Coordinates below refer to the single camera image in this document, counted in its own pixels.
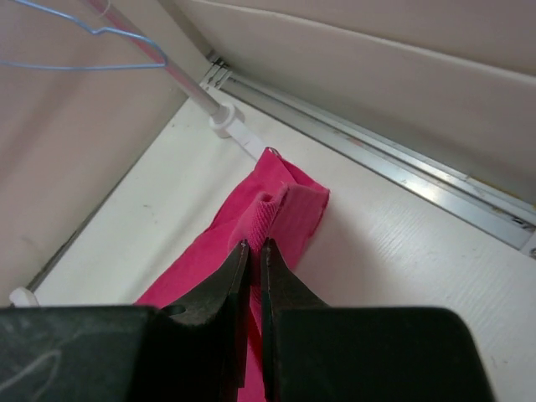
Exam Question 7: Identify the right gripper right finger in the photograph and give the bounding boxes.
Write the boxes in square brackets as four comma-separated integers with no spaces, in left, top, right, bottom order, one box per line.
[260,238,328,398]

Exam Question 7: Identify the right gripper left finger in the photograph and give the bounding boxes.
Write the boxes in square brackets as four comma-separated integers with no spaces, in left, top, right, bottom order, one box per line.
[162,241,251,389]

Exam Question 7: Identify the pink trousers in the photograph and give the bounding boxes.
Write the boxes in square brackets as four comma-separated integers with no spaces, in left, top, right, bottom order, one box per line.
[137,150,330,401]

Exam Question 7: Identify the blue wire hanger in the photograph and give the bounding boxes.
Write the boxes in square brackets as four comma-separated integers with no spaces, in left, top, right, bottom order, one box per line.
[1,1,168,71]

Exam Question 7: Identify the white clothes rack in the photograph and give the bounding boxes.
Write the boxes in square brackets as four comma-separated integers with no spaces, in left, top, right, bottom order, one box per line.
[1,1,251,306]

